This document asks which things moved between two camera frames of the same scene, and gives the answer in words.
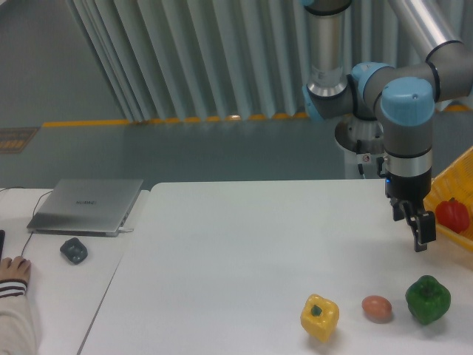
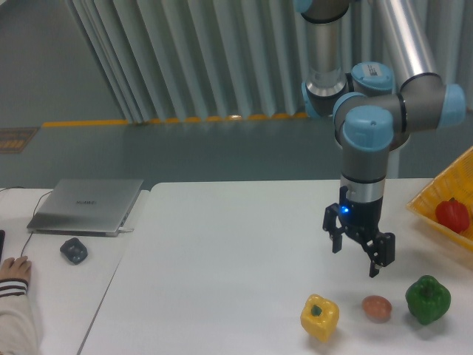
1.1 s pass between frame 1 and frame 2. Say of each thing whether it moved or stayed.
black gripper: moved
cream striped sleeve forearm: stayed
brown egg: stayed
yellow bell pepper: stayed
